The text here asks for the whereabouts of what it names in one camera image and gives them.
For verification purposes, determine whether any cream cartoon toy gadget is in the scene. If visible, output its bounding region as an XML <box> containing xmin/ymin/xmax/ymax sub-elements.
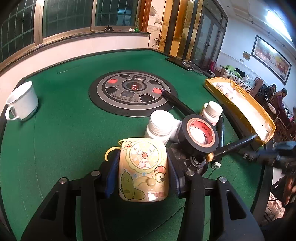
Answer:
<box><xmin>104</xmin><ymin>138</ymin><xmax>169</xmax><ymax>202</ymax></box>

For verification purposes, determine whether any round mahjong table control panel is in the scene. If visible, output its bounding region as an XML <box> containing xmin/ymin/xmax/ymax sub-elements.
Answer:
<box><xmin>89</xmin><ymin>70</ymin><xmax>178</xmax><ymax>118</ymax></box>

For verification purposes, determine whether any small white bottle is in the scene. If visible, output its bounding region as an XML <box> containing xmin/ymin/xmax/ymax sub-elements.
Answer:
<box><xmin>144</xmin><ymin>110</ymin><xmax>175</xmax><ymax>145</ymax></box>

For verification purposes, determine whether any black marker purple cap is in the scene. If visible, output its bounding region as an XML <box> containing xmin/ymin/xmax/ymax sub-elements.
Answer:
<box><xmin>162</xmin><ymin>90</ymin><xmax>196</xmax><ymax>116</ymax></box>

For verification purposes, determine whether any framed wall painting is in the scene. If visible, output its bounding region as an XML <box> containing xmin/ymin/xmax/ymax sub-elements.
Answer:
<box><xmin>251</xmin><ymin>35</ymin><xmax>292</xmax><ymax>86</ymax></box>

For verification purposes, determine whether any white ceramic mug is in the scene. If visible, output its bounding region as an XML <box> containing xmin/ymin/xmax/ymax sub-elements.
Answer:
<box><xmin>5</xmin><ymin>81</ymin><xmax>39</xmax><ymax>121</ymax></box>

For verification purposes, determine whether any seated person in background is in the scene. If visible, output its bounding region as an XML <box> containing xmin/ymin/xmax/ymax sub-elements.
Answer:
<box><xmin>269</xmin><ymin>88</ymin><xmax>287</xmax><ymax>119</ymax></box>

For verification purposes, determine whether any black phone on table edge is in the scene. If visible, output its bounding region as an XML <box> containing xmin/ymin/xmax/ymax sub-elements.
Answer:
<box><xmin>166</xmin><ymin>57</ymin><xmax>193</xmax><ymax>71</ymax></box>

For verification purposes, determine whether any black tape roll red core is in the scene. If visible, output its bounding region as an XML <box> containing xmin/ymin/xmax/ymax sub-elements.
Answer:
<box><xmin>177</xmin><ymin>114</ymin><xmax>219</xmax><ymax>156</ymax></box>

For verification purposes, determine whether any white pill bottle red label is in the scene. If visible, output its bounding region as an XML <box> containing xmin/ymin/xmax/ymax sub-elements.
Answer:
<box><xmin>200</xmin><ymin>101</ymin><xmax>223</xmax><ymax>126</ymax></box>

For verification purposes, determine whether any yellow lined storage box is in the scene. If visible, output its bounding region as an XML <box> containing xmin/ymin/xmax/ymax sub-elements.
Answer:
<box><xmin>204</xmin><ymin>77</ymin><xmax>276</xmax><ymax>146</ymax></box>

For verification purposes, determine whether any black marker yellow band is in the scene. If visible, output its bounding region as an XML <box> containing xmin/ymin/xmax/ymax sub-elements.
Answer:
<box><xmin>205</xmin><ymin>134</ymin><xmax>258</xmax><ymax>163</ymax></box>

